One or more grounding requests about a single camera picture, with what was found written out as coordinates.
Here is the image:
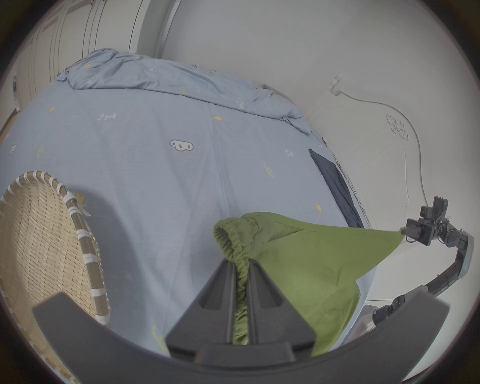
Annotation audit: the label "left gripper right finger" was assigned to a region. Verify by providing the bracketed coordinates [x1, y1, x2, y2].
[247, 260, 317, 357]

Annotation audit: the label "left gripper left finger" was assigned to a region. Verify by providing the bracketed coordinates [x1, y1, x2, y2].
[166, 259, 239, 357]

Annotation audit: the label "green shorts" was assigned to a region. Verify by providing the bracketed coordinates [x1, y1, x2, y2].
[214, 212, 407, 357]

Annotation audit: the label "bed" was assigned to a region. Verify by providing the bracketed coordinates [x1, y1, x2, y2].
[0, 75, 430, 361]

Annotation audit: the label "round woven basket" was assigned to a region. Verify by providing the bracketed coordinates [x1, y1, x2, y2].
[0, 170, 111, 384]

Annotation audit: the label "dark blue trousers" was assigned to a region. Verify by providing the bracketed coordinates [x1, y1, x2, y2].
[308, 148, 365, 229]

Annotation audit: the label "pale blue quilt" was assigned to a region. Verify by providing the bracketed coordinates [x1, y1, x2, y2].
[56, 48, 312, 136]

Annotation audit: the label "white wardrobe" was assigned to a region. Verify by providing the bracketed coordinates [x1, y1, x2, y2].
[11, 0, 143, 113]

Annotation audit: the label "pale wall pipe duct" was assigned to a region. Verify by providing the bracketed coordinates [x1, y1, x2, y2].
[136, 0, 181, 60]

